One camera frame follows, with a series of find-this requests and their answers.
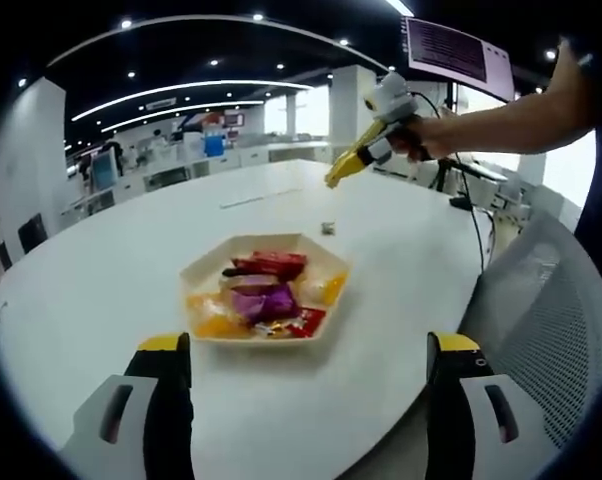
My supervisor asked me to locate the brown purple food packet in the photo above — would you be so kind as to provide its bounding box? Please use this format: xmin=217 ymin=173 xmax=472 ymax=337
xmin=220 ymin=273 xmax=282 ymax=296

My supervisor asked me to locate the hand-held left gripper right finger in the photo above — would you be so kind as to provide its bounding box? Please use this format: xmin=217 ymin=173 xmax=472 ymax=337
xmin=425 ymin=330 xmax=575 ymax=480

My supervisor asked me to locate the black tripod stand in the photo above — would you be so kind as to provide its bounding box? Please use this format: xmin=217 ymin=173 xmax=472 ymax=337
xmin=428 ymin=155 xmax=510 ymax=211

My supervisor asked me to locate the small orange food packet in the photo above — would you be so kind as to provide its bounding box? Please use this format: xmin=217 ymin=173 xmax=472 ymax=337
xmin=253 ymin=322 xmax=292 ymax=338

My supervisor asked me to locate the grey mesh office chair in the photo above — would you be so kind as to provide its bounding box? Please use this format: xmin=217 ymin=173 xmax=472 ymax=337
xmin=458 ymin=209 xmax=602 ymax=451

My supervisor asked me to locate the person's right hand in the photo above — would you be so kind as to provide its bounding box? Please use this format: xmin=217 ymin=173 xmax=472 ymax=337
xmin=390 ymin=115 xmax=465 ymax=164

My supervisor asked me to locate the person's dark clothing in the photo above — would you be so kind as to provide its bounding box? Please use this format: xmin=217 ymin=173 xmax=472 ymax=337
xmin=575 ymin=124 xmax=602 ymax=251

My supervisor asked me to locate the long curved ceiling light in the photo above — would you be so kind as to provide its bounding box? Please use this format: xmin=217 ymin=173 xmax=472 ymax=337
xmin=72 ymin=79 xmax=315 ymax=122
xmin=102 ymin=99 xmax=265 ymax=134

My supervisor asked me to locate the long white counter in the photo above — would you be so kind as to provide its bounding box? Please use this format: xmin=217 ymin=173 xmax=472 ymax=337
xmin=63 ymin=139 xmax=332 ymax=217

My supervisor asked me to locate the hanging monitor screen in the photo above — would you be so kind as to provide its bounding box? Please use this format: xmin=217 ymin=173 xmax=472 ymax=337
xmin=403 ymin=16 xmax=514 ymax=94

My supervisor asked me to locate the beige hexagonal container tray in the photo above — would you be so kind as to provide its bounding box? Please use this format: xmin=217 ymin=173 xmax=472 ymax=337
xmin=179 ymin=231 xmax=353 ymax=344

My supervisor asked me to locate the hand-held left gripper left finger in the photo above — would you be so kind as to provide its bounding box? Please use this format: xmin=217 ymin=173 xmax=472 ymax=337
xmin=60 ymin=331 xmax=195 ymax=480

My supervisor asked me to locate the light blue display panel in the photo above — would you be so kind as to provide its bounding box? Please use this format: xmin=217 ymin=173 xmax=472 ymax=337
xmin=91 ymin=149 xmax=118 ymax=189

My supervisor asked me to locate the red wall display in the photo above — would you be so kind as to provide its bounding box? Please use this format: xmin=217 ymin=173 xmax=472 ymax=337
xmin=200 ymin=112 xmax=245 ymax=132

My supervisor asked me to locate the yellow food packet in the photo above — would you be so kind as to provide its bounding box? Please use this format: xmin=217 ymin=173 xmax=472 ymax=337
xmin=300 ymin=272 xmax=348 ymax=306
xmin=186 ymin=292 xmax=242 ymax=341

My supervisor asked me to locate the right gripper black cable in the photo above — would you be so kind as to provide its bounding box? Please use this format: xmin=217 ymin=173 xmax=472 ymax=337
xmin=408 ymin=91 xmax=487 ymax=274

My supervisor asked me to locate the white square pillar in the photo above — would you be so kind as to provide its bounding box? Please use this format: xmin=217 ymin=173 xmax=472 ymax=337
xmin=330 ymin=64 xmax=378 ymax=166

